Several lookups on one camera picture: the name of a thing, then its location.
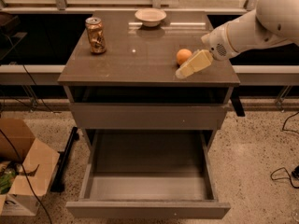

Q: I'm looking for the orange fruit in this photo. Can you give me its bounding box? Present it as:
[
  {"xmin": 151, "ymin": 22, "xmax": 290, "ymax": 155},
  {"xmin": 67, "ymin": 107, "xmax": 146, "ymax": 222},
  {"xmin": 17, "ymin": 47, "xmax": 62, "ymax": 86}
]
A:
[{"xmin": 177, "ymin": 49, "xmax": 192, "ymax": 65}]

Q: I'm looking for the crushed golden soda can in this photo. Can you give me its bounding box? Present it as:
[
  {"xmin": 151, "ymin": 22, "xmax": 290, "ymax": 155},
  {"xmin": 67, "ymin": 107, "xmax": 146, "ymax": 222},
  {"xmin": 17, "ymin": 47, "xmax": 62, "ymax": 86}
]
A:
[{"xmin": 85, "ymin": 17, "xmax": 107, "ymax": 54}]

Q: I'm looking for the grey drawer cabinet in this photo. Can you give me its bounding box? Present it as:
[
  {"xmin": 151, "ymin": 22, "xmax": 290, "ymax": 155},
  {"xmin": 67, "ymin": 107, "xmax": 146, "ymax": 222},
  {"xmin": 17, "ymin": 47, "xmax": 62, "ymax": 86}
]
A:
[{"xmin": 57, "ymin": 9, "xmax": 241, "ymax": 220}]

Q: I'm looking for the white ceramic bowl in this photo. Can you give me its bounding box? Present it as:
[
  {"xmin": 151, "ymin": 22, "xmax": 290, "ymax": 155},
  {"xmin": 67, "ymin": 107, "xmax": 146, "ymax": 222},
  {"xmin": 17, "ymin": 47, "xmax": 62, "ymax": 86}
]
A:
[{"xmin": 135, "ymin": 8, "xmax": 166, "ymax": 27}]

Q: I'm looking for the open cardboard box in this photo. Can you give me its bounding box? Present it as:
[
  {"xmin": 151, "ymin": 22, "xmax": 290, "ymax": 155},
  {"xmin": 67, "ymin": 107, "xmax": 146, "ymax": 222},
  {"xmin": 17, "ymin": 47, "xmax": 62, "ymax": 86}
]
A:
[{"xmin": 0, "ymin": 119, "xmax": 59, "ymax": 217}]

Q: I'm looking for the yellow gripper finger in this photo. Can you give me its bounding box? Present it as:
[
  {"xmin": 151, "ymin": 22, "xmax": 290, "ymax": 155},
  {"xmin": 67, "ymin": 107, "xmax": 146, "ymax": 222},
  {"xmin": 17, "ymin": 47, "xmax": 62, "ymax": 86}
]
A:
[{"xmin": 176, "ymin": 49, "xmax": 213, "ymax": 79}]

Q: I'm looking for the green item in box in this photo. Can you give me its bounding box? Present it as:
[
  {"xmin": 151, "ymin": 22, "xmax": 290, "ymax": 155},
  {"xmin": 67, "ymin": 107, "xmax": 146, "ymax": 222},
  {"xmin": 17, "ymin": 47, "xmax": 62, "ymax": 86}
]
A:
[{"xmin": 0, "ymin": 168, "xmax": 16, "ymax": 194}]

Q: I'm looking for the black cable over box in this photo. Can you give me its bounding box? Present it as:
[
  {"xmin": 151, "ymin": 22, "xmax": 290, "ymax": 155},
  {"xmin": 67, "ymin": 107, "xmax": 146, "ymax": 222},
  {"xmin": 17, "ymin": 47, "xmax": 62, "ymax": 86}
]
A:
[{"xmin": 0, "ymin": 35, "xmax": 54, "ymax": 224}]

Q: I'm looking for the black metal bar on floor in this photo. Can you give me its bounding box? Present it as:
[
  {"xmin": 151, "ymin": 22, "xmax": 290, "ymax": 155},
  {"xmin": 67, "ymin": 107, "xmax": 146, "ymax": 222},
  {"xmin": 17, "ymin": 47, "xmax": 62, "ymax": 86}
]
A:
[{"xmin": 50, "ymin": 127, "xmax": 79, "ymax": 192}]

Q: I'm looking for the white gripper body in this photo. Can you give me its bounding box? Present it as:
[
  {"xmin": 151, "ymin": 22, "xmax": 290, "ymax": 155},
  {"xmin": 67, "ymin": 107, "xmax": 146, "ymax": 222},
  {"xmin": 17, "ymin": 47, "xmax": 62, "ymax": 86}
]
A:
[{"xmin": 201, "ymin": 23, "xmax": 238, "ymax": 61}]

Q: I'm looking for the black cable on floor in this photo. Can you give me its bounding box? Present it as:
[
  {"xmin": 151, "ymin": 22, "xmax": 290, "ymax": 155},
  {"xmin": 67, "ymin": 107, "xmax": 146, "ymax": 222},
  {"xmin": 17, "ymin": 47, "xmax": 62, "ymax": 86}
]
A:
[{"xmin": 269, "ymin": 110, "xmax": 299, "ymax": 189}]

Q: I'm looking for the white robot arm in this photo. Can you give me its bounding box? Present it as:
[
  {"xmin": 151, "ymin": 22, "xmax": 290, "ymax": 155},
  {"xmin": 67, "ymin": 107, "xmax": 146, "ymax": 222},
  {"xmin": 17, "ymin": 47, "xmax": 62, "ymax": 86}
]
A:
[{"xmin": 176, "ymin": 0, "xmax": 299, "ymax": 79}]

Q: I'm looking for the closed grey top drawer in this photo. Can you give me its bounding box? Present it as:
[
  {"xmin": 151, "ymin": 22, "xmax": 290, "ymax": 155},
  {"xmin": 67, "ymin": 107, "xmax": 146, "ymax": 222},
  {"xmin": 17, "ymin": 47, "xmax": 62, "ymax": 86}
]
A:
[{"xmin": 70, "ymin": 103, "xmax": 227, "ymax": 130}]

